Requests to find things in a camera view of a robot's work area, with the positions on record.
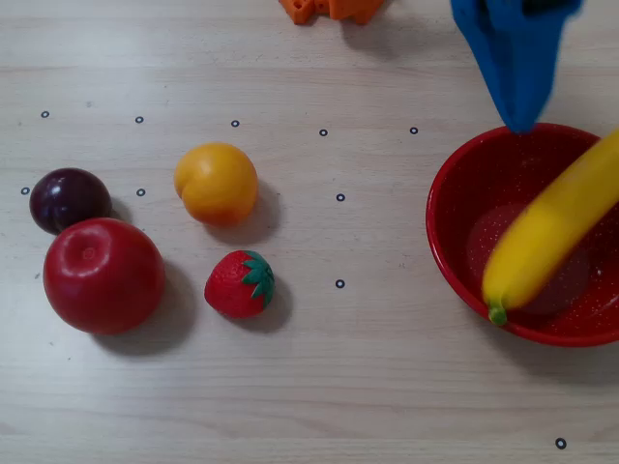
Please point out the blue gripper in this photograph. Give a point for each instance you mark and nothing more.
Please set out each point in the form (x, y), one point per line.
(514, 63)

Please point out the yellow toy banana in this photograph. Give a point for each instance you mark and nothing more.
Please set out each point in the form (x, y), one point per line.
(541, 241)

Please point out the orange robot base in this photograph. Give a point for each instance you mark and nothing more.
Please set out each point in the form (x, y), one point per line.
(338, 7)

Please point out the red speckled enamel bowl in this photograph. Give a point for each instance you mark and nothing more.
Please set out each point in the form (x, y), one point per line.
(454, 217)

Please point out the yellow orange toy peach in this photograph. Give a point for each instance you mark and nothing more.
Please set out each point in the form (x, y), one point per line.
(215, 183)

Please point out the red toy strawberry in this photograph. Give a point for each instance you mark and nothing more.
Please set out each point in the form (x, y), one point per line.
(232, 285)

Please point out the red toy apple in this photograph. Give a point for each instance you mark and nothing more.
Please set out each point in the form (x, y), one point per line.
(104, 278)

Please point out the dark purple toy plum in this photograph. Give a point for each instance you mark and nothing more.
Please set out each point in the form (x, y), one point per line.
(67, 198)

